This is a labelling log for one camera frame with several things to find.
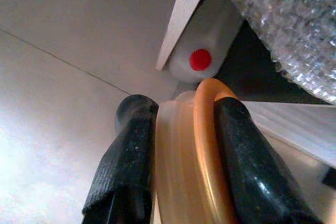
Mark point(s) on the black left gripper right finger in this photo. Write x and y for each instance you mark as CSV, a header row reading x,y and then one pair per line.
x,y
249,171

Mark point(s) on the yellow plastic bowl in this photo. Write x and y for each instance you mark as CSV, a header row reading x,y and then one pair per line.
x,y
183,155

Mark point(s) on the black fridge foot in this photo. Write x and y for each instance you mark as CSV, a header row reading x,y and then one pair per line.
x,y
330,177

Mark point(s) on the white fridge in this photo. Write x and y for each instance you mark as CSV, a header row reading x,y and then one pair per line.
x,y
296,127

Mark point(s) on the white jug with red cap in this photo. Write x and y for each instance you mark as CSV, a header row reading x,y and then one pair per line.
x,y
199,37

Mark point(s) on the tall white panel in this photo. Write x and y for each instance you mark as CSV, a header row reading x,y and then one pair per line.
x,y
181,16

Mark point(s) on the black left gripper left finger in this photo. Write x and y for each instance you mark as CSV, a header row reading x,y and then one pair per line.
x,y
126,161

